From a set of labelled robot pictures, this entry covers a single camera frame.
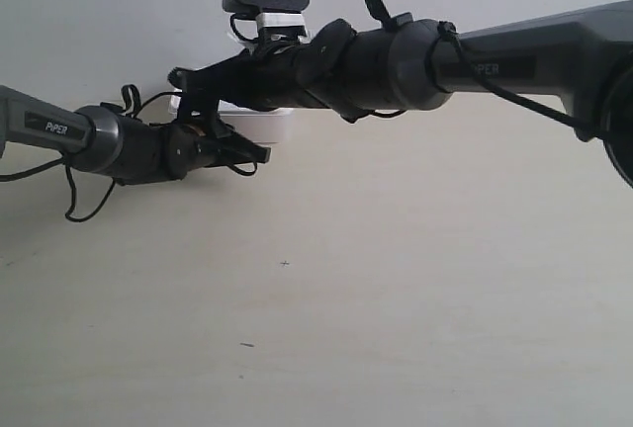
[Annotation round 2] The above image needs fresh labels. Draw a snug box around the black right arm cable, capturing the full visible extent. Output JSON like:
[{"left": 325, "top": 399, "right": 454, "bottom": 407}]
[{"left": 359, "top": 0, "right": 594, "bottom": 131}]

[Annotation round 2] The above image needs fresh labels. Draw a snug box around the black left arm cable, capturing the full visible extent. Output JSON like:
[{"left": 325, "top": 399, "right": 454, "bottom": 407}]
[{"left": 0, "top": 84, "right": 258, "bottom": 223}]

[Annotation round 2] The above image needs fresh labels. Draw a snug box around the white lidded plastic container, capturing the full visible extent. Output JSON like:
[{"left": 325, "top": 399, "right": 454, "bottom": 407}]
[{"left": 185, "top": 98, "right": 294, "bottom": 144}]

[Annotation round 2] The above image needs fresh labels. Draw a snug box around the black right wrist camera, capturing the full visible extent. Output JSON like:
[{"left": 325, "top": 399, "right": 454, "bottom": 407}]
[{"left": 222, "top": 0, "right": 311, "bottom": 51}]

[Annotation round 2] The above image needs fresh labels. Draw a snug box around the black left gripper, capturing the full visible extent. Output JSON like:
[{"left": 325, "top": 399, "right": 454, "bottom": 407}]
[{"left": 172, "top": 122, "right": 271, "bottom": 170}]

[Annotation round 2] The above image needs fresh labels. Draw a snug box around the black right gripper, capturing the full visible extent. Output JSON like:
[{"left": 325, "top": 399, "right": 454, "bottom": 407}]
[{"left": 167, "top": 46, "right": 317, "bottom": 111}]

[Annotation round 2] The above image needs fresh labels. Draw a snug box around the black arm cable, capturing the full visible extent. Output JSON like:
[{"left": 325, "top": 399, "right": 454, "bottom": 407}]
[
  {"left": 359, "top": 0, "right": 594, "bottom": 131},
  {"left": 0, "top": 84, "right": 258, "bottom": 223}
]

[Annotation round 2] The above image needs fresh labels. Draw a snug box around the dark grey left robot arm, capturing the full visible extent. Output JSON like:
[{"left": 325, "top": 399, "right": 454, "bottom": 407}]
[{"left": 1, "top": 86, "right": 270, "bottom": 185}]

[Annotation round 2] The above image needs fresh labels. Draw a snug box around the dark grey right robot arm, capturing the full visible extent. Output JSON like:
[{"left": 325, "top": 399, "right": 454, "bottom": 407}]
[{"left": 168, "top": 1, "right": 632, "bottom": 181}]

